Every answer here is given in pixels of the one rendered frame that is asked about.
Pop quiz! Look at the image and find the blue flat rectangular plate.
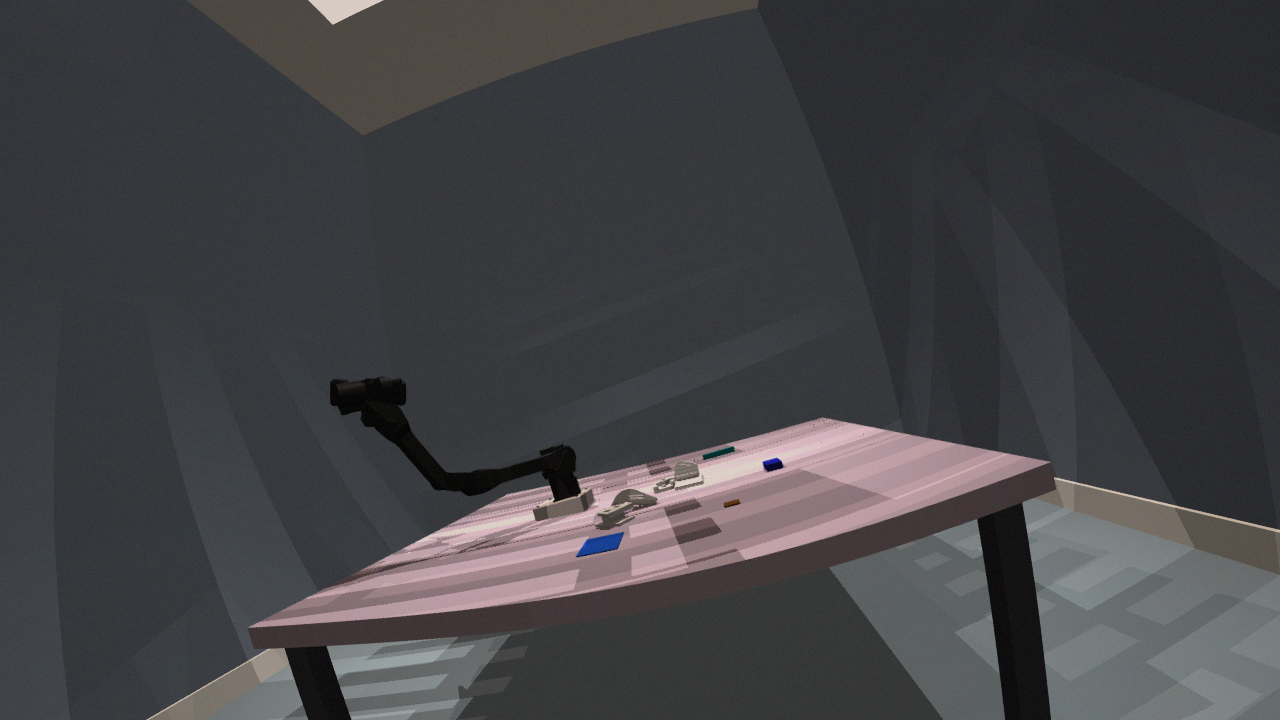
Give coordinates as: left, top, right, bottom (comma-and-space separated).
576, 532, 625, 557

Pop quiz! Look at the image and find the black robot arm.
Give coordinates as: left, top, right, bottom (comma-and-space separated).
334, 375, 582, 503

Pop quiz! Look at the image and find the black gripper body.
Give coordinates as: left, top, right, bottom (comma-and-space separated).
330, 379, 406, 406

